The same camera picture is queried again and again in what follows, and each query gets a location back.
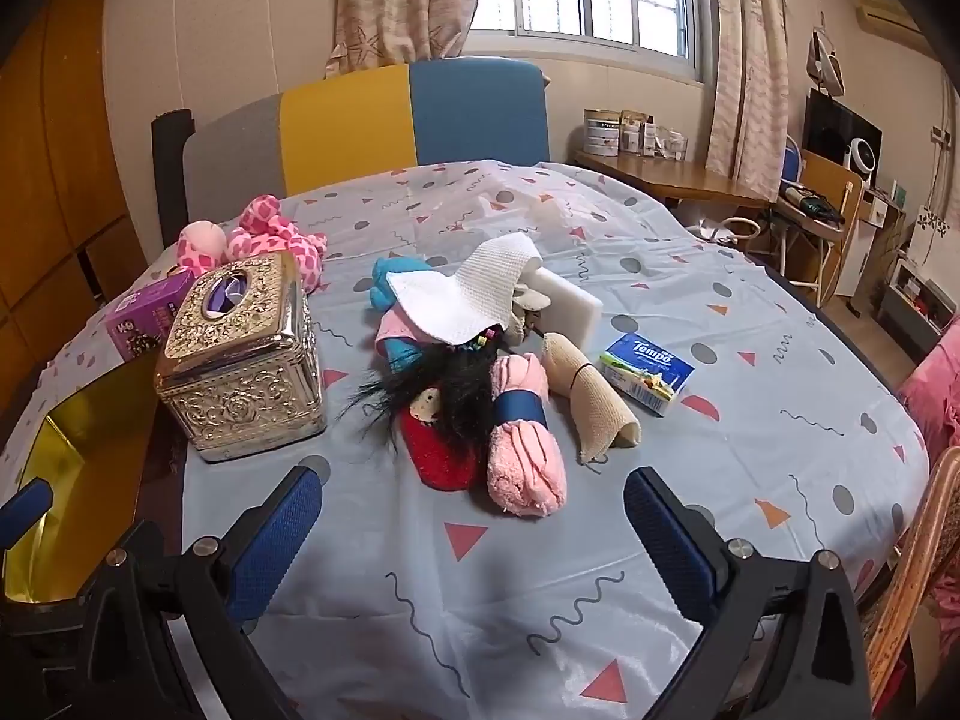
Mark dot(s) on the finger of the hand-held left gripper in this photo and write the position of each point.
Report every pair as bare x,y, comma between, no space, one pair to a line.
22,510

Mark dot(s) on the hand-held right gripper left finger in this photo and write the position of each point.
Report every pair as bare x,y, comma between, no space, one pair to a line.
277,532

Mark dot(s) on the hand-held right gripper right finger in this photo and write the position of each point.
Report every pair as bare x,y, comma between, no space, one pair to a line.
667,540

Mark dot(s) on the blue tissue packet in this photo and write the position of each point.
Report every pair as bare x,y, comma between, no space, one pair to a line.
649,371

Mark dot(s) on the red fuzzy sock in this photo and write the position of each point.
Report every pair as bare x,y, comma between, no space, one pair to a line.
442,465

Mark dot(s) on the black haired doll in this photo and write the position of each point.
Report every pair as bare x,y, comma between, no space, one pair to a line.
442,382

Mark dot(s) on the white foam block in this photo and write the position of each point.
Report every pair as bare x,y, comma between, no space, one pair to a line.
574,311

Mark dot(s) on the blue plush towel toy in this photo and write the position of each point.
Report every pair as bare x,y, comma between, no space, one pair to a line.
394,281

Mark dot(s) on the ornate metallic tissue box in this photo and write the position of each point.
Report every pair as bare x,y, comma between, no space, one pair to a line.
240,382

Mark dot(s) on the patterned light blue tablecloth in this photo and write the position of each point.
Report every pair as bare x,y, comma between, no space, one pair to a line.
525,615

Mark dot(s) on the pink rolled towel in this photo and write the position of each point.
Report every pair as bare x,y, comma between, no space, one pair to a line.
525,465

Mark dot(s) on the beige bandage roll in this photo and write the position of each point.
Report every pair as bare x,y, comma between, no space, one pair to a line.
592,397

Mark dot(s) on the purple cardboard box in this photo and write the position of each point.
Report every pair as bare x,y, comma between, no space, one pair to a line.
142,307

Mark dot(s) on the wicker chair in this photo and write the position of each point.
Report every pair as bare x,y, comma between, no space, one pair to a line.
919,562

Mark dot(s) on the pink spotted plush toy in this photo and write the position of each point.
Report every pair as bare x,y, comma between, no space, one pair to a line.
262,232

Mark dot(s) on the pink bedding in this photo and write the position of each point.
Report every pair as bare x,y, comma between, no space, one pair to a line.
934,397

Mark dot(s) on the white knitted hat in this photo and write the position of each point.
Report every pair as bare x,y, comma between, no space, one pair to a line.
465,292

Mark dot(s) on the grey shelf unit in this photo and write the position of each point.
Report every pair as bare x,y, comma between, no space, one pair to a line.
911,307

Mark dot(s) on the wooden wardrobe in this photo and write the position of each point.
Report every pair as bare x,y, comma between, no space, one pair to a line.
52,165

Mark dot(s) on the wooden desk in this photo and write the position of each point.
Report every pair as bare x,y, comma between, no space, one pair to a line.
675,172

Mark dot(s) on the black armrest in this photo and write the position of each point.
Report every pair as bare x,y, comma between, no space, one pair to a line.
171,165

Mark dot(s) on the wooden folding chair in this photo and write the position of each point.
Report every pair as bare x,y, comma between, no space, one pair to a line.
825,184

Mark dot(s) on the clear plastic container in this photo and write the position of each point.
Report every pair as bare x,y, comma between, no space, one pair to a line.
667,142

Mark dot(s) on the brown snack pouch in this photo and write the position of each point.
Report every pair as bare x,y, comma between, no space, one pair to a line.
634,133

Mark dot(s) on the grey yellow blue sofa backrest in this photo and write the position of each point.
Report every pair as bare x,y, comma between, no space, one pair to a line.
345,127

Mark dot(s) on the milk powder can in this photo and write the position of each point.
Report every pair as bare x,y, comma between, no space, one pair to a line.
602,133

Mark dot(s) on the white round fan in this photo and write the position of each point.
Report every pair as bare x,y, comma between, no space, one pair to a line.
862,157

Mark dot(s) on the black monitor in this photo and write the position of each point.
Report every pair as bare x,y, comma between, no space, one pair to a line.
829,127

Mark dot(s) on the beige pink patterned curtain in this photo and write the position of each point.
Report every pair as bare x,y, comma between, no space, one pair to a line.
746,75

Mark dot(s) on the beige starfish print curtain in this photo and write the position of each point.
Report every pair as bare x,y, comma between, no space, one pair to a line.
405,0

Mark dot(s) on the air conditioner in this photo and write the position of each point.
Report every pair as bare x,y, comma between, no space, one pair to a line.
889,19

